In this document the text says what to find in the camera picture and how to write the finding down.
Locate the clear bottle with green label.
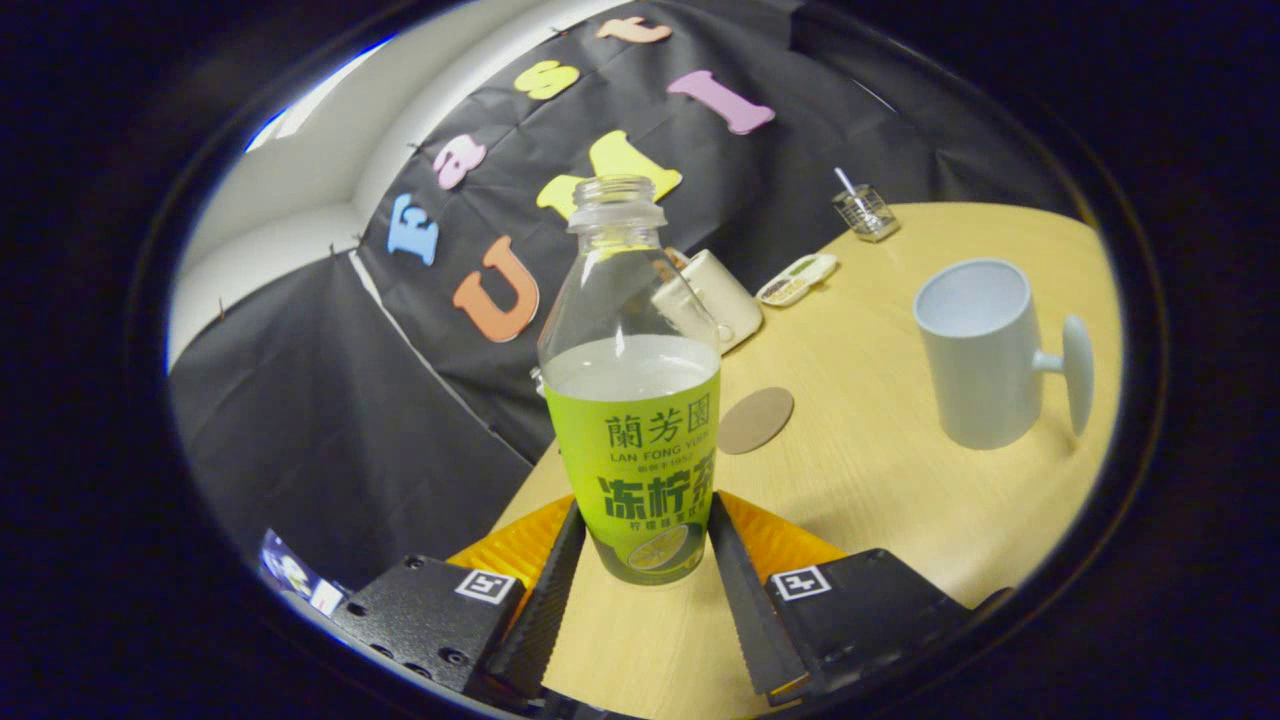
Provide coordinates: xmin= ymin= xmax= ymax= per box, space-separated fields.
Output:
xmin=536 ymin=175 xmax=723 ymax=587

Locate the round brown coaster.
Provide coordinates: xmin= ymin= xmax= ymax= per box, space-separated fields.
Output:
xmin=717 ymin=386 xmax=796 ymax=456

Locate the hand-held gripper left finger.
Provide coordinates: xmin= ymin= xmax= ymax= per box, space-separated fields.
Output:
xmin=330 ymin=497 xmax=588 ymax=701

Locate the wire mesh holder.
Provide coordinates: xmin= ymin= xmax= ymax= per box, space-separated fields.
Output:
xmin=832 ymin=184 xmax=901 ymax=243

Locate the wooden table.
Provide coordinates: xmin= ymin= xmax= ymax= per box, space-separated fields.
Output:
xmin=490 ymin=202 xmax=1126 ymax=720

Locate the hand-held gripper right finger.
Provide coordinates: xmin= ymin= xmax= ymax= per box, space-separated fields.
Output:
xmin=707 ymin=490 xmax=976 ymax=701

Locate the white divided snack tray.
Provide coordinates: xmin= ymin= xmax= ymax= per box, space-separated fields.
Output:
xmin=756 ymin=253 xmax=839 ymax=308

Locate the white cup with handle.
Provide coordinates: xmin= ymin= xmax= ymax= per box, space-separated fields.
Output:
xmin=912 ymin=258 xmax=1096 ymax=451

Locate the cream toaster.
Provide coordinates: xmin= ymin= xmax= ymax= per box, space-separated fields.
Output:
xmin=650 ymin=248 xmax=765 ymax=356

